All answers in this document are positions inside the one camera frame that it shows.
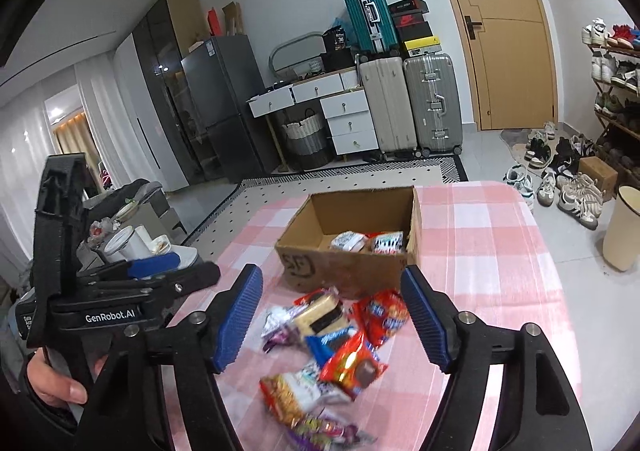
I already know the white wardrobe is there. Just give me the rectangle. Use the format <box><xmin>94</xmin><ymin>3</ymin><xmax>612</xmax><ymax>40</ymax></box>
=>
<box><xmin>112</xmin><ymin>34</ymin><xmax>176</xmax><ymax>192</ymax></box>

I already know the silver purple snack packet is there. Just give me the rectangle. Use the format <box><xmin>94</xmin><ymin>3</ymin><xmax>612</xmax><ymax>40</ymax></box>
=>
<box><xmin>261</xmin><ymin>306</ymin><xmax>306</xmax><ymax>354</ymax></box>

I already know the pile of sneakers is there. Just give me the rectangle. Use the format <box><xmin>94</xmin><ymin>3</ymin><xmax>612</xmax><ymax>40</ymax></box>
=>
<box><xmin>502</xmin><ymin>121</ymin><xmax>608</xmax><ymax>232</ymax></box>

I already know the silver suitcase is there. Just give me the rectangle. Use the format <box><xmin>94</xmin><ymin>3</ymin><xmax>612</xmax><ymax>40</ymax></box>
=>
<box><xmin>402</xmin><ymin>52</ymin><xmax>463</xmax><ymax>158</ymax></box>

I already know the person's left hand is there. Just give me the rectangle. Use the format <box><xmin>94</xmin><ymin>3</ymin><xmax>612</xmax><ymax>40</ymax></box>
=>
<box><xmin>25</xmin><ymin>348</ymin><xmax>108</xmax><ymax>407</ymax></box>

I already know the black orange shoe box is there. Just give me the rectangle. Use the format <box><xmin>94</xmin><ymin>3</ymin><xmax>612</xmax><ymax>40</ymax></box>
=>
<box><xmin>395</xmin><ymin>22</ymin><xmax>433</xmax><ymax>44</ymax></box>

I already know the small cardboard box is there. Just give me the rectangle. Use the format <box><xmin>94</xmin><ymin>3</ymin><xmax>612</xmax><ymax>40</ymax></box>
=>
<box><xmin>577</xmin><ymin>156</ymin><xmax>619</xmax><ymax>202</ymax></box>

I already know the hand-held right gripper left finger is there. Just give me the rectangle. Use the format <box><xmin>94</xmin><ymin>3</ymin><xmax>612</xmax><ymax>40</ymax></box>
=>
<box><xmin>75</xmin><ymin>263</ymin><xmax>264</xmax><ymax>451</ymax></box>

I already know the beige suitcase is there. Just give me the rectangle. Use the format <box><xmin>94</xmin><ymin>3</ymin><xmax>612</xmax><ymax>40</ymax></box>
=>
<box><xmin>357</xmin><ymin>55</ymin><xmax>418</xmax><ymax>154</ymax></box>

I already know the white dresser with drawers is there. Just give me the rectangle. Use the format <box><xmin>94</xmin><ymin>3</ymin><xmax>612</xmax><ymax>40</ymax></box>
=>
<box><xmin>248</xmin><ymin>68</ymin><xmax>381</xmax><ymax>167</ymax></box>

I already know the pink checked tablecloth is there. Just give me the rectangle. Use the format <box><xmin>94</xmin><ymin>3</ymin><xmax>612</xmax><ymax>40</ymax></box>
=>
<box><xmin>165</xmin><ymin>181</ymin><xmax>583</xmax><ymax>451</ymax></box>

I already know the yellow black shoe box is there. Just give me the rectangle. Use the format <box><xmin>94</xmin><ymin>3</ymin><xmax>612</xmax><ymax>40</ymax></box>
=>
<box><xmin>400</xmin><ymin>38</ymin><xmax>443</xmax><ymax>57</ymax></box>

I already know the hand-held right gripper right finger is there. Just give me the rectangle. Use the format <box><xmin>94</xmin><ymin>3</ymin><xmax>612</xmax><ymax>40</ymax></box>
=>
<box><xmin>399</xmin><ymin>264</ymin><xmax>594</xmax><ymax>451</ymax></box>

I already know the brown paper bag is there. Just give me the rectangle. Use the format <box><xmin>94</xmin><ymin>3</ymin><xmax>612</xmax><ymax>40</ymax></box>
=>
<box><xmin>221</xmin><ymin>2</ymin><xmax>246</xmax><ymax>37</ymax></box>

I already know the black glass cabinet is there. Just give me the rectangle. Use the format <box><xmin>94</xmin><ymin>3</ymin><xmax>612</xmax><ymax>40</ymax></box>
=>
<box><xmin>132</xmin><ymin>0</ymin><xmax>221</xmax><ymax>187</ymax></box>

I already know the striped snack packet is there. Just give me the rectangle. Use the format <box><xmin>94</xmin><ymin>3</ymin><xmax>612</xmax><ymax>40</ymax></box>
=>
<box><xmin>370</xmin><ymin>231</ymin><xmax>405</xmax><ymax>254</ymax></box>

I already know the white grey snack packet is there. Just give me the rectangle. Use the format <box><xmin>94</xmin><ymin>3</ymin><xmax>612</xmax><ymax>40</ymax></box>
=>
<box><xmin>331</xmin><ymin>231</ymin><xmax>370</xmax><ymax>253</ymax></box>

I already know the yellow cake packet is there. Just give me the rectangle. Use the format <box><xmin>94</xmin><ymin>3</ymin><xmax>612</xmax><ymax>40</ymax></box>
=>
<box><xmin>292</xmin><ymin>287</ymin><xmax>351</xmax><ymax>337</ymax></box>

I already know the red cracker packet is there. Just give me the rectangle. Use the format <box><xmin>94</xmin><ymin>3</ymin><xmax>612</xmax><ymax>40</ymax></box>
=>
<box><xmin>352</xmin><ymin>290</ymin><xmax>411</xmax><ymax>349</ymax></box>

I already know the brown cardboard box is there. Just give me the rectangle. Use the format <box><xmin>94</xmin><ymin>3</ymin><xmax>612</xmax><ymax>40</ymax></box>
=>
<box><xmin>274</xmin><ymin>186</ymin><xmax>423</xmax><ymax>301</ymax></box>

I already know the row of sneakers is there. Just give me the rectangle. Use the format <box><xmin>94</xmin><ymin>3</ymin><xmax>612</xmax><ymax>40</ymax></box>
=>
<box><xmin>581</xmin><ymin>18</ymin><xmax>640</xmax><ymax>132</ymax></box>

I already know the white curtain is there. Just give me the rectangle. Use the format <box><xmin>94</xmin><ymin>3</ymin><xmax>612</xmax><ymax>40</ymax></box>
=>
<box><xmin>0</xmin><ymin>66</ymin><xmax>116</xmax><ymax>272</ymax></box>

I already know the white paper cup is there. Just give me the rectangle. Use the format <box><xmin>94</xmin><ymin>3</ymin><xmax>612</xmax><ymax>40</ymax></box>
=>
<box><xmin>104</xmin><ymin>226</ymin><xmax>148</xmax><ymax>264</ymax></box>

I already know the grey refrigerator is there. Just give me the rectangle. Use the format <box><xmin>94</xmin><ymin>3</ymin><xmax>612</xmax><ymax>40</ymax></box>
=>
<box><xmin>180</xmin><ymin>34</ymin><xmax>281</xmax><ymax>184</ymax></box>

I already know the orange noodle snack packet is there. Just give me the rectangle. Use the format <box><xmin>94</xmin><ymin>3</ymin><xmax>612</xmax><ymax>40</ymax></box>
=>
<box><xmin>259</xmin><ymin>373</ymin><xmax>308</xmax><ymax>427</ymax></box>

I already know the grey doormat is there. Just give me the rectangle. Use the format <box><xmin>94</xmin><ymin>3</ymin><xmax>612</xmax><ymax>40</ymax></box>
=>
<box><xmin>500</xmin><ymin>128</ymin><xmax>556</xmax><ymax>167</ymax></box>

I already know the wooden shoe rack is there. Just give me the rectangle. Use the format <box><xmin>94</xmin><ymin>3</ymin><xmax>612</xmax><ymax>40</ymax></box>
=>
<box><xmin>585</xmin><ymin>38</ymin><xmax>640</xmax><ymax>192</ymax></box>

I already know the wooden door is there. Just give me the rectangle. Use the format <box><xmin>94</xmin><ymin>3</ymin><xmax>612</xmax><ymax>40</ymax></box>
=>
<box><xmin>422</xmin><ymin>0</ymin><xmax>558</xmax><ymax>132</ymax></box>

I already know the blue cookie packet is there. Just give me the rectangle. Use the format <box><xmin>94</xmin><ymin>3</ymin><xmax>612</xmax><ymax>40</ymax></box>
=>
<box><xmin>305</xmin><ymin>326</ymin><xmax>361</xmax><ymax>367</ymax></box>

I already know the cream trash bin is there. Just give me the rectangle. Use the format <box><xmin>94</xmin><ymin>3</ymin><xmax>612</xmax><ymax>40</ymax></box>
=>
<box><xmin>602</xmin><ymin>185</ymin><xmax>640</xmax><ymax>273</ymax></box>

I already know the woven laundry basket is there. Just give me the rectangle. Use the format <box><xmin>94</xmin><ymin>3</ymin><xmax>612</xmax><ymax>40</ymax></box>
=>
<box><xmin>280</xmin><ymin>112</ymin><xmax>333</xmax><ymax>171</ymax></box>

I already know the large flat cardboard carton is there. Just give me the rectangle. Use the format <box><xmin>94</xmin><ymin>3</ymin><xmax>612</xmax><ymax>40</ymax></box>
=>
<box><xmin>165</xmin><ymin>0</ymin><xmax>208</xmax><ymax>54</ymax></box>

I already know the dotted rug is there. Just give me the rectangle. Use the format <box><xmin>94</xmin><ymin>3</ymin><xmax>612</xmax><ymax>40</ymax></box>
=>
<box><xmin>182</xmin><ymin>154</ymin><xmax>469</xmax><ymax>247</ymax></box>

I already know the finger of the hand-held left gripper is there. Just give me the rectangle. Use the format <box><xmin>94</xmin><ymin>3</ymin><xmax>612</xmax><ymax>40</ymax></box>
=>
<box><xmin>95</xmin><ymin>261</ymin><xmax>222</xmax><ymax>300</ymax></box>
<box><xmin>80</xmin><ymin>252</ymin><xmax>182</xmax><ymax>283</ymax></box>

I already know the black shoe box red logo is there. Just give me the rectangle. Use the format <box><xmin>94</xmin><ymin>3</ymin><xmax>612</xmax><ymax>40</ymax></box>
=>
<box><xmin>390</xmin><ymin>10</ymin><xmax>426</xmax><ymax>29</ymax></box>

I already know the teal suitcase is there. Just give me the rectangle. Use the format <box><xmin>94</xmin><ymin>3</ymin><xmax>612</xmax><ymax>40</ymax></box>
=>
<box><xmin>340</xmin><ymin>0</ymin><xmax>401</xmax><ymax>57</ymax></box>

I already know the red chocolate pie packet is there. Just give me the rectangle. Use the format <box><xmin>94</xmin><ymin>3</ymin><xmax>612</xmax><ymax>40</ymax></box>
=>
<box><xmin>320</xmin><ymin>331</ymin><xmax>388</xmax><ymax>399</ymax></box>

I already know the oval mirror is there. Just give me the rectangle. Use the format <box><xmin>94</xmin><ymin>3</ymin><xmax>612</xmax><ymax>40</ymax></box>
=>
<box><xmin>270</xmin><ymin>31</ymin><xmax>328</xmax><ymax>82</ymax></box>

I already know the black printed paper bag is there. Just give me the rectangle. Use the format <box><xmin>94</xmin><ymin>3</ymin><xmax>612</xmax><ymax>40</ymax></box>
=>
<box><xmin>321</xmin><ymin>28</ymin><xmax>357</xmax><ymax>72</ymax></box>

